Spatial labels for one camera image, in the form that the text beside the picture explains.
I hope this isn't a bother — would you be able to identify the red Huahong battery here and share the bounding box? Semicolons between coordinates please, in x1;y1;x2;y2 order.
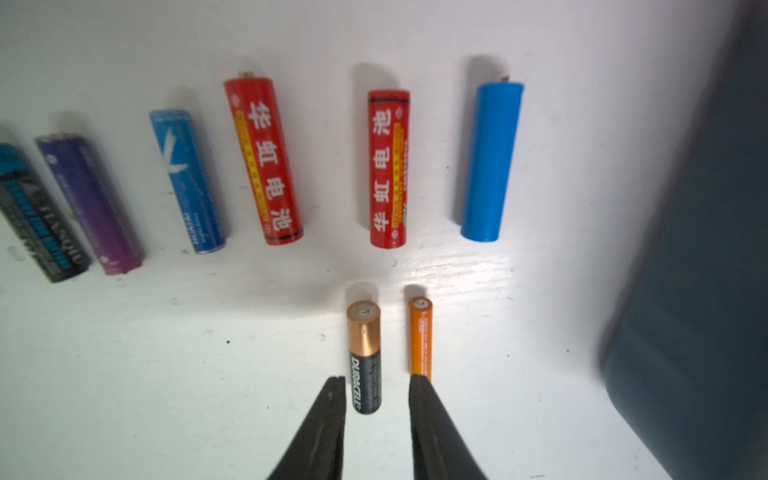
224;72;304;246

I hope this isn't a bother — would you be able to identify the teal black slim battery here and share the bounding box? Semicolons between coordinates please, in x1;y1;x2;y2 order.
1;143;90;283

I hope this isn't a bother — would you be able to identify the teal plastic storage box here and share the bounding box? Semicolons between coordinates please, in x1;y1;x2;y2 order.
601;1;767;479

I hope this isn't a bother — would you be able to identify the purple slim battery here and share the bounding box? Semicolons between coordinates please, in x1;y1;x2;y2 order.
35;134;143;276

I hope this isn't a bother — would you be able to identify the thin orange battery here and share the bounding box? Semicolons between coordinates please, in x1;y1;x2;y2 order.
408;296;433;379

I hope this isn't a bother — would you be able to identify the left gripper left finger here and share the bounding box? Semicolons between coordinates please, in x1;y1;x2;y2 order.
268;376;347;480

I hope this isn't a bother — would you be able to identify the small Duracell battery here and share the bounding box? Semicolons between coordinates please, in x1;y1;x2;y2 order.
347;300;382;415

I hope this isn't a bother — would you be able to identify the blue slim battery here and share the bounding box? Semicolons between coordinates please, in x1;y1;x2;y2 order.
149;109;226;254

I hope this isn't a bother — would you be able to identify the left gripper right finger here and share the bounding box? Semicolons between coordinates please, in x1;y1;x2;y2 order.
408;375;486;480

